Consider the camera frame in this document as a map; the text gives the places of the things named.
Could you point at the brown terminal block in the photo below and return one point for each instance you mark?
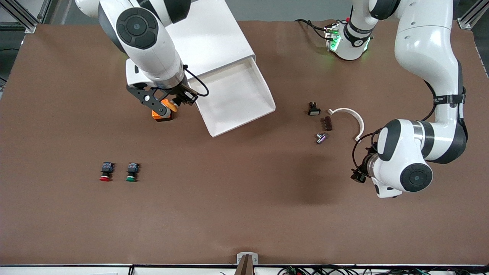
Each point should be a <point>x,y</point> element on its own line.
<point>327,123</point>

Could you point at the aluminium frame profile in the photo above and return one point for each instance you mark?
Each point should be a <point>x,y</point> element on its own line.
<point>21,15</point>
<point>471,17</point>

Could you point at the white plastic drawer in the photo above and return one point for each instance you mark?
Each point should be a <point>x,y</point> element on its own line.
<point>233,99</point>

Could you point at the white drawer cabinet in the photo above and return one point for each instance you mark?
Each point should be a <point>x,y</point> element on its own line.
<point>214,34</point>

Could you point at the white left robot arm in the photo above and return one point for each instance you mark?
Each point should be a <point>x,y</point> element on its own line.
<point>424,46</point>

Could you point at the green push button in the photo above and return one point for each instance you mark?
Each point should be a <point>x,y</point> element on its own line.
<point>132,172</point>

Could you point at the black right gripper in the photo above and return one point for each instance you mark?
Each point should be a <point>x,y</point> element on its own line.
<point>182,94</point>

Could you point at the black white rectangular switch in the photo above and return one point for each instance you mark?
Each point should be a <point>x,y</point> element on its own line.
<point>314,110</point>

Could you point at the white curved plastic bracket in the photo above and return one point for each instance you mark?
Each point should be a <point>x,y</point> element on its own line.
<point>357,118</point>

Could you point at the white table edge rail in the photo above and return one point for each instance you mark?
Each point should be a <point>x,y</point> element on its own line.
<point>76,269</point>

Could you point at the silver key switch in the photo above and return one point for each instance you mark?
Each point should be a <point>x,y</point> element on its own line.
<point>321,138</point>

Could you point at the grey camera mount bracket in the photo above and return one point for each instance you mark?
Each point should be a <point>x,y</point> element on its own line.
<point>247,259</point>

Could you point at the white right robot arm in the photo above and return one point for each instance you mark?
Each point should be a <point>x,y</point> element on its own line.
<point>153,53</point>

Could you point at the red push button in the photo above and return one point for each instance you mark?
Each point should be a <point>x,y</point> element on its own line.
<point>106,172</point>

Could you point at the orange button enclosure box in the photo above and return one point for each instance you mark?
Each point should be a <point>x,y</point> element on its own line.
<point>162,117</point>

